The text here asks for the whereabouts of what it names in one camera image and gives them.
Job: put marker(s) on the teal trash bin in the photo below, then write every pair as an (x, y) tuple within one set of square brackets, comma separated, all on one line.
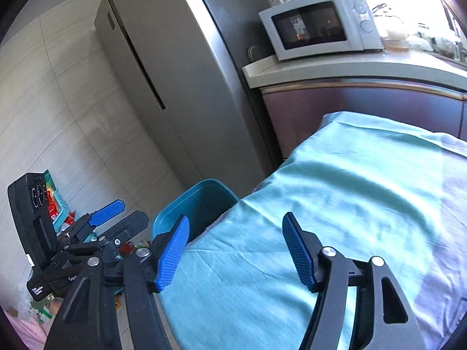
[(204, 204)]

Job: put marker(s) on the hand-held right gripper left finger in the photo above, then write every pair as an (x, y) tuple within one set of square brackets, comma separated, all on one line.
[(173, 251)]

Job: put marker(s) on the teal plastic basket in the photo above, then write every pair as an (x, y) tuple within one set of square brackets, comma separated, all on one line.
[(62, 211)]

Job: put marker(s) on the red snack packet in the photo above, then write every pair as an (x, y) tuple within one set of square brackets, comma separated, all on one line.
[(53, 207)]

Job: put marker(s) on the white kitchen countertop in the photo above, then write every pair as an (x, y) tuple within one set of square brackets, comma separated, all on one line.
[(328, 69)]

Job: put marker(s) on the grey round wall plug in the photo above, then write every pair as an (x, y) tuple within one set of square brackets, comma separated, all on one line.
[(253, 52)]

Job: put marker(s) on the grey refrigerator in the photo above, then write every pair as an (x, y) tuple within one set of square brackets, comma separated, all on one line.
[(189, 80)]

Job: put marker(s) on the floor pile of packages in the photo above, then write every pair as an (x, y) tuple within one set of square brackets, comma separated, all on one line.
[(33, 306)]

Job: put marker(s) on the teal and grey printed tablecloth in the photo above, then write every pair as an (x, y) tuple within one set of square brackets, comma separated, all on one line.
[(346, 189)]

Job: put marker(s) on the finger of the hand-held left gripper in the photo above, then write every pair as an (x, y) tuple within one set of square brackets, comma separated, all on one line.
[(107, 211), (127, 222)]

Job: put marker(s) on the white microwave oven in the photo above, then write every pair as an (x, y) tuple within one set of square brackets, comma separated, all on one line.
[(310, 25)]

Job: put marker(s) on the glass kettle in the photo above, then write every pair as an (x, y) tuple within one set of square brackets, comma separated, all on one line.
[(385, 11)]

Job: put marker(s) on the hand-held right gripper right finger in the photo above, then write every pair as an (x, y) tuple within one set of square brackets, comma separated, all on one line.
[(297, 251)]

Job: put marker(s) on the dark brown base cabinets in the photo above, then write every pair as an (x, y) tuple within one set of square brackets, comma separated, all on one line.
[(328, 105)]

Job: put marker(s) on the stacked plastic food containers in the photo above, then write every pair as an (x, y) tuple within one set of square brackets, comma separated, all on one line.
[(396, 38)]

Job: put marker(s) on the green snack packet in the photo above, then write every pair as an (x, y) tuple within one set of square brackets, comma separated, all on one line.
[(49, 182)]

